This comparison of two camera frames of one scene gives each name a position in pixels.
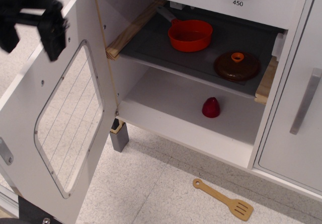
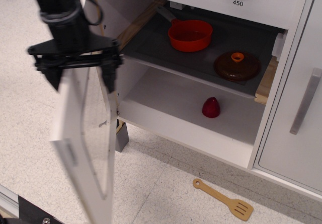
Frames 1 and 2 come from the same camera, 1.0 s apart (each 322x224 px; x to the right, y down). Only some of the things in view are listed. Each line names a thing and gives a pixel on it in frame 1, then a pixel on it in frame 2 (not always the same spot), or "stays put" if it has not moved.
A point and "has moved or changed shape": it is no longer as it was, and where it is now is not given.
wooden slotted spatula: [238, 208] stays put
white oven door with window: [57, 120] has moved or changed shape
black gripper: [53, 24] to [71, 46]
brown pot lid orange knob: [237, 66] stays put
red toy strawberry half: [211, 107] stays put
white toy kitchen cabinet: [232, 70] stays put
